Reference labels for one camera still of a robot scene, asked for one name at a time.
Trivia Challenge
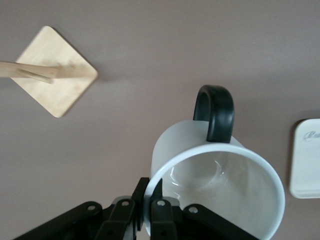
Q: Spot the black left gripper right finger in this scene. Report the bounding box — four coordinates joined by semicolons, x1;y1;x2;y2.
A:
149;181;253;240

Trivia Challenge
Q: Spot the cream rabbit print tray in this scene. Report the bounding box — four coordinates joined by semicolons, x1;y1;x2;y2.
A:
289;118;320;200

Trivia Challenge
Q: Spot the wooden cup rack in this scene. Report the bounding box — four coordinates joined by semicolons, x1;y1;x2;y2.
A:
0;25;98;118

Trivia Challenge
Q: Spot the white mug with black handle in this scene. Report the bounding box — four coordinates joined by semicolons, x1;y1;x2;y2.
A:
142;84;286;240

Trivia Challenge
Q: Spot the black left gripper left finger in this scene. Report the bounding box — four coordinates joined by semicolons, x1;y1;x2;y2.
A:
12;177;151;240

